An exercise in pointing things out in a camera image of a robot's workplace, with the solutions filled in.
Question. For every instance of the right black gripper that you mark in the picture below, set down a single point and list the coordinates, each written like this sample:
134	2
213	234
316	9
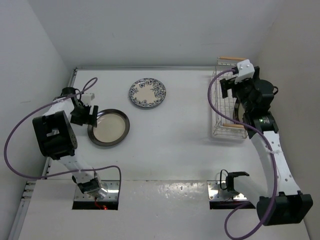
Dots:
230	83

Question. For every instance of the left aluminium frame rail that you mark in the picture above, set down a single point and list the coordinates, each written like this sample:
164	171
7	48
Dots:
23	151

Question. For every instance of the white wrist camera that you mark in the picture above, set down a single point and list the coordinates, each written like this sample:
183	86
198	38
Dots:
87	98
245	69

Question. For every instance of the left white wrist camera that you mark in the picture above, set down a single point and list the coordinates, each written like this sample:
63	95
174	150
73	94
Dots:
87	98

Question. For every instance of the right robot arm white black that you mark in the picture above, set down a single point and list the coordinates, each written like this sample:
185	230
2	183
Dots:
281	202

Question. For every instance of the white wire dish rack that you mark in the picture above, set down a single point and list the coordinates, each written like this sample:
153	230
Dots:
223	63

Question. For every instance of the metal base plate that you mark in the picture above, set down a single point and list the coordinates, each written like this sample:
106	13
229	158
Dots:
110	201
220	199

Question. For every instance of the blue floral plate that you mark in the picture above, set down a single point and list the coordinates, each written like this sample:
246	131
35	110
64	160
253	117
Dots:
147	93

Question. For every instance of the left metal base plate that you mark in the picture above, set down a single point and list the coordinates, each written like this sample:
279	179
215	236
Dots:
110	201

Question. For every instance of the brown rim cream plate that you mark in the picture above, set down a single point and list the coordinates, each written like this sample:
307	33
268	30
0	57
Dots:
112	128

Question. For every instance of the checkered rim dark plate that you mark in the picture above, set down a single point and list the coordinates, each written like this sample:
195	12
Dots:
238	111

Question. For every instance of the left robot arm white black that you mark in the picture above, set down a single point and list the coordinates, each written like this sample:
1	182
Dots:
57	140

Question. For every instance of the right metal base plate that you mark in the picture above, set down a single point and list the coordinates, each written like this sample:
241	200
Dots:
220	199

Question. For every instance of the back aluminium frame rail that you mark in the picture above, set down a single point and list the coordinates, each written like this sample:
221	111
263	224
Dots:
127	68

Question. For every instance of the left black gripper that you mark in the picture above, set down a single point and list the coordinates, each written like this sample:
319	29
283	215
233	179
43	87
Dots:
88	119

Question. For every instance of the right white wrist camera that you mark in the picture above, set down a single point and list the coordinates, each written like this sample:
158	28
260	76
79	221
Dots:
245	69

